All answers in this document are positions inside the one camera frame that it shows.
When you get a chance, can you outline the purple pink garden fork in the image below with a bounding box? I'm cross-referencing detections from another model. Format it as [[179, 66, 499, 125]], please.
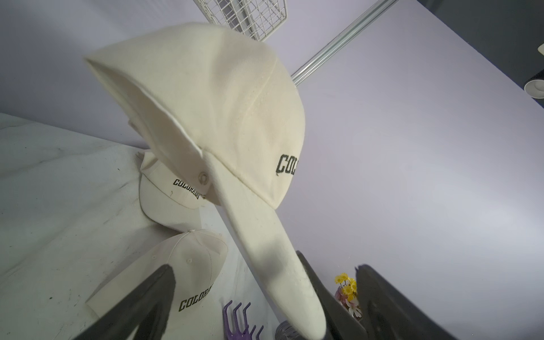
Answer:
[[222, 300, 264, 340]]

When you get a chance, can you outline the sunflower bouquet in pot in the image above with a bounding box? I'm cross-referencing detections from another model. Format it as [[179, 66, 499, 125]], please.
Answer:
[[334, 273, 362, 321]]

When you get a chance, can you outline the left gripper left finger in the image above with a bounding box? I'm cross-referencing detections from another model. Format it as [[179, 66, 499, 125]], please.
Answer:
[[75, 265, 176, 340]]

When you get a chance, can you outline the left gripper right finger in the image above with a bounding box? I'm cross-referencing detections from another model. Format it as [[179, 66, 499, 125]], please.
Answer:
[[297, 252, 455, 340]]

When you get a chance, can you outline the white wire wall basket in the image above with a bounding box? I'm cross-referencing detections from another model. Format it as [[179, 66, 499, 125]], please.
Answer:
[[194, 0, 288, 41]]

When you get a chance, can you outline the cream colorado cap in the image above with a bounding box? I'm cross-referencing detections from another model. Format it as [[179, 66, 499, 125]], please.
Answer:
[[139, 150, 207, 232], [87, 229, 228, 339]]

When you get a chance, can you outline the cream Colorado cap front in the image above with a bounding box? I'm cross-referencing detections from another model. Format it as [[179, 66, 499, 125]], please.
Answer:
[[87, 229, 228, 339]]

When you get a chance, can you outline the cream Colorado cap back right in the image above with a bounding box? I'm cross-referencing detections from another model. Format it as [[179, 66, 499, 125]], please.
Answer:
[[139, 150, 207, 232]]

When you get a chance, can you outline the aluminium cage frame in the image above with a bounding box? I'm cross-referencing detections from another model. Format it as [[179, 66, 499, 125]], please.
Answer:
[[291, 0, 398, 86]]

